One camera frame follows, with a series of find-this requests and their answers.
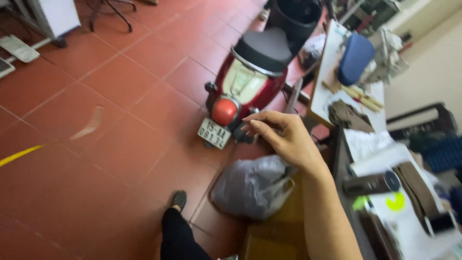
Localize black phone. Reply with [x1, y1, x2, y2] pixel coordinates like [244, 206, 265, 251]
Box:
[425, 212, 457, 236]

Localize white paper sheets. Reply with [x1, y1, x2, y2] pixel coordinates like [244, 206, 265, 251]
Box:
[343, 129, 398, 163]

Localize black plastic crate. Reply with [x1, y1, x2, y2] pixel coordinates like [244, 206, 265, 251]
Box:
[386, 103, 458, 141]

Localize person's right hand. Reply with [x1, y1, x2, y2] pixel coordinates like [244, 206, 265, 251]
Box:
[241, 110, 327, 176]

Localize brown fabric piece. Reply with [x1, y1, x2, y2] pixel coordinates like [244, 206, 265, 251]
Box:
[394, 161, 445, 219]

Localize white cabinet on stand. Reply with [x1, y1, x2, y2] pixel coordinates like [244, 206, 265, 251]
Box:
[5, 0, 81, 49]

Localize white work table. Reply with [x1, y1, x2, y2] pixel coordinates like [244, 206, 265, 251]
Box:
[307, 19, 387, 133]

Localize person's dark shoe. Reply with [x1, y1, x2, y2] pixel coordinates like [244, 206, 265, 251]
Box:
[171, 190, 187, 213]

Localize white sewing machine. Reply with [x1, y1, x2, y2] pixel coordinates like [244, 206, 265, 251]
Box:
[361, 25, 411, 86]

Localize clear plastic bag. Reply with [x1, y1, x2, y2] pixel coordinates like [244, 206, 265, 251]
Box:
[298, 33, 327, 70]

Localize black chair legs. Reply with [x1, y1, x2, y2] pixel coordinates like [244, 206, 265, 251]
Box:
[88, 0, 138, 33]

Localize grey plastic bag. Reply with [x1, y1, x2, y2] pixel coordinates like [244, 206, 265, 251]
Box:
[210, 155, 299, 221]

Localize black cylindrical flask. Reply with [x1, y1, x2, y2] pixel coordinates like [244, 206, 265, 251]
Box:
[342, 170, 401, 198]

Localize bundle of bamboo sticks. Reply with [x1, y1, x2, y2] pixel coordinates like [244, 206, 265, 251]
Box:
[321, 81, 385, 113]

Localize blue plastic crate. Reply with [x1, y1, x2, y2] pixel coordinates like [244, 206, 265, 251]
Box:
[410, 134, 462, 174]

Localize grey foot pedal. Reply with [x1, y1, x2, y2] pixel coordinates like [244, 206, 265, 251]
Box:
[0, 57, 16, 79]
[0, 34, 40, 64]

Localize neon yellow tape roll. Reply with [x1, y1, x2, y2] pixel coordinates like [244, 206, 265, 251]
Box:
[385, 191, 406, 212]

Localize black plastic tub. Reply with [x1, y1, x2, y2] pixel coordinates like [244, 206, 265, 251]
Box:
[268, 0, 323, 55]

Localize blue padded cushion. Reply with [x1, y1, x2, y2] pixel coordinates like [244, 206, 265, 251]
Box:
[337, 33, 376, 86]

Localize dark folded cloth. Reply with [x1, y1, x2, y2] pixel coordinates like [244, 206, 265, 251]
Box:
[328, 100, 374, 133]

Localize person's black trouser leg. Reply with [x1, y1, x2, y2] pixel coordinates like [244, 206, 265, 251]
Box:
[160, 207, 213, 260]

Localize red motor scooter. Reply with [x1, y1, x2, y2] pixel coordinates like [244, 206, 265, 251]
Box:
[197, 27, 294, 150]

